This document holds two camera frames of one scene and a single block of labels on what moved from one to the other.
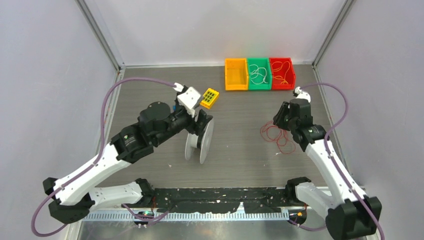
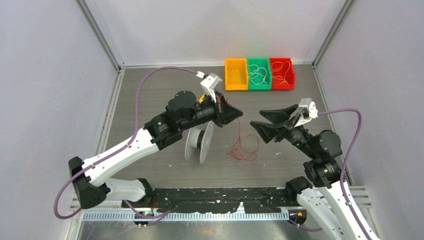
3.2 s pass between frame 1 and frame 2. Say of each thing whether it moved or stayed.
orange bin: stayed
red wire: moved
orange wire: stayed
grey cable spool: stayed
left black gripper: moved
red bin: stayed
